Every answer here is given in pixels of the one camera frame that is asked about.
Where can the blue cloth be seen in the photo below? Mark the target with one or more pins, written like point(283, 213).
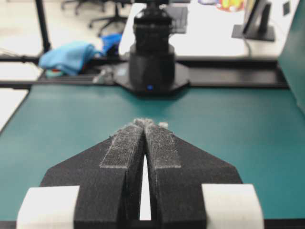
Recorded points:
point(69, 58)

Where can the black office chair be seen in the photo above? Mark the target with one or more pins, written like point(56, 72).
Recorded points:
point(113, 21)

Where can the black frame post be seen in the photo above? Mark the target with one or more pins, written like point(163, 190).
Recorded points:
point(46, 45)

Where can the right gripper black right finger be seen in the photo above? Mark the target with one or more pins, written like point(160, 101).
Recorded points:
point(192, 189)

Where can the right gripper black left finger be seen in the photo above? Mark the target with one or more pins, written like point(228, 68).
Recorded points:
point(95, 189)

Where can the black monitor stand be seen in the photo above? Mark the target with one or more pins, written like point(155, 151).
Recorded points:
point(255, 25)

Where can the black frame rail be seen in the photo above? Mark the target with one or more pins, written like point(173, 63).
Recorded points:
point(209, 73)

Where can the black left robot arm base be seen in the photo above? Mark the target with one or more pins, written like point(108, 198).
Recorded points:
point(152, 67)

